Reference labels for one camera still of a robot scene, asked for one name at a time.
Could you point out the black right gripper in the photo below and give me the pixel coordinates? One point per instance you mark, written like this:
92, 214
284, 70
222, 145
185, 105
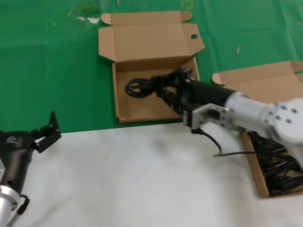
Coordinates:
203, 94

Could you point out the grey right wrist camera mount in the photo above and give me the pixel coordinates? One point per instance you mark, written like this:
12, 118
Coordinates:
198, 116

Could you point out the crumpled clear plastic wrap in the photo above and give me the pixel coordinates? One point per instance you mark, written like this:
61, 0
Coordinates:
93, 20

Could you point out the green table cloth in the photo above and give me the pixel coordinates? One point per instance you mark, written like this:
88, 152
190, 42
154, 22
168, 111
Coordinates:
35, 71

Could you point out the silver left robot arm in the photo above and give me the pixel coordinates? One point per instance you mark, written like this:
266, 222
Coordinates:
4, 205

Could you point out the cardboard box with round hole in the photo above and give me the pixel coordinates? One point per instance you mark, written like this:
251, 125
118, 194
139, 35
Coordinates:
146, 40

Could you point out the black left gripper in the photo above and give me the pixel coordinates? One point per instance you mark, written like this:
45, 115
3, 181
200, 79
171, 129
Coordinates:
16, 156

